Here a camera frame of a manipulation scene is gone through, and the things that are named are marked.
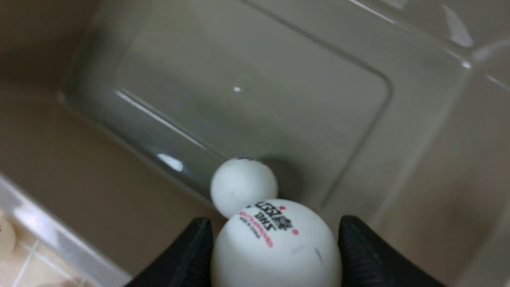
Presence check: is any plain white ball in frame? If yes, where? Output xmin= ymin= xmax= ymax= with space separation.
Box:
xmin=0 ymin=217 xmax=16 ymax=261

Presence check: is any checkered peach tablecloth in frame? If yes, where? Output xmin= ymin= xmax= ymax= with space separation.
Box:
xmin=0 ymin=210 xmax=96 ymax=287

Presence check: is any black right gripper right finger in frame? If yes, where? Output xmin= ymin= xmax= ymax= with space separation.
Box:
xmin=337 ymin=216 xmax=444 ymax=287

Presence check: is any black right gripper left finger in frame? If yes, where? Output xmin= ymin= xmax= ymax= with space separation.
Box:
xmin=126 ymin=217 xmax=214 ymax=287

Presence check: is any olive green plastic bin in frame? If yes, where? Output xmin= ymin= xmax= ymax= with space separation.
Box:
xmin=1 ymin=0 xmax=509 ymax=287

